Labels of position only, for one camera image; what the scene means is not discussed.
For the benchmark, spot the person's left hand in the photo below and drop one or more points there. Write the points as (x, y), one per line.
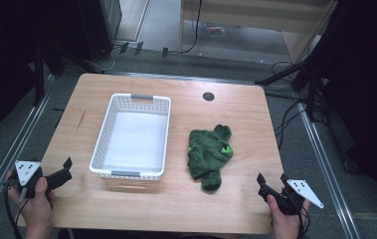
(36, 207)

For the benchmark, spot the metal floor rail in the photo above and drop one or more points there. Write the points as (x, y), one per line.
(328, 172)
(7, 156)

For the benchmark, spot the person's dark clothing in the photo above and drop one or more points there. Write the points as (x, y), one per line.
(143, 235)

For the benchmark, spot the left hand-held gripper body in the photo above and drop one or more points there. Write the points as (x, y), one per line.
(27, 170)

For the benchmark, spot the small black floor bracket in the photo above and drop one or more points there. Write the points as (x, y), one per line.
(164, 52)
(138, 48)
(124, 47)

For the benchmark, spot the person's right hand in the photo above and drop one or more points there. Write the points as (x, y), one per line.
(286, 220)

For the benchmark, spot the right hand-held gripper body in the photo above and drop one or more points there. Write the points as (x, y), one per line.
(300, 194)

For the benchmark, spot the white plastic basket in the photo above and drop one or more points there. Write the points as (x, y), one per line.
(133, 142)

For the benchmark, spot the black round table grommet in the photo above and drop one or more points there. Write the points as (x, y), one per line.
(208, 96)

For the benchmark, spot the light wooden furniture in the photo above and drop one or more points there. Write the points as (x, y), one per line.
(259, 16)

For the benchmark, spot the dark curtain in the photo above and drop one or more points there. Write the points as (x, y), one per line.
(365, 86)
(7, 59)

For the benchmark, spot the green fleece garment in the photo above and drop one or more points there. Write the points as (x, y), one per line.
(209, 156)

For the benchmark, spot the black metal stand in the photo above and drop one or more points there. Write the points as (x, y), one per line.
(38, 73)
(308, 79)

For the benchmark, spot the dark cabinet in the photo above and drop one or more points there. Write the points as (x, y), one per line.
(99, 26)

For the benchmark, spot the metal bar behind table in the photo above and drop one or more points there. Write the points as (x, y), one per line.
(182, 77)

